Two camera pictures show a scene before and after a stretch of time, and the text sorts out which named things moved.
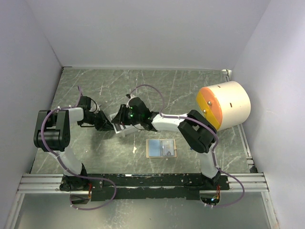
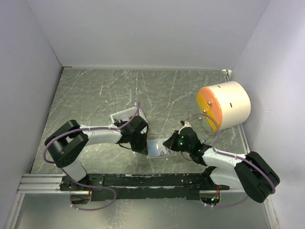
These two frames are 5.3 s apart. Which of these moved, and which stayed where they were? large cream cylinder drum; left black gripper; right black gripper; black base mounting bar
Moved: right black gripper; left black gripper
Stayed: black base mounting bar; large cream cylinder drum
